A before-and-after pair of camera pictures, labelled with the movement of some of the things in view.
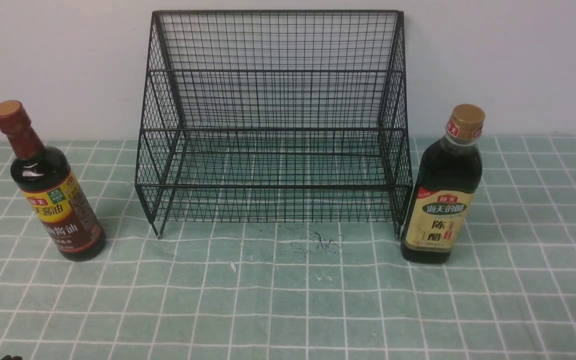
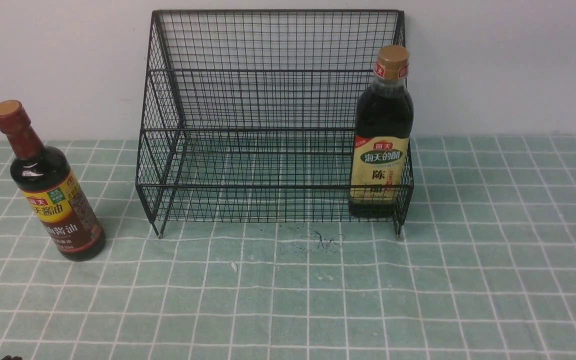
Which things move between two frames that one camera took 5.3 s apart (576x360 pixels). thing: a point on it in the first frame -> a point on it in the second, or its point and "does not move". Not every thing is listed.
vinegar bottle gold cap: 445,189 -> 383,132
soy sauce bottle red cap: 44,180 does not move
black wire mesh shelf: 276,115 does not move
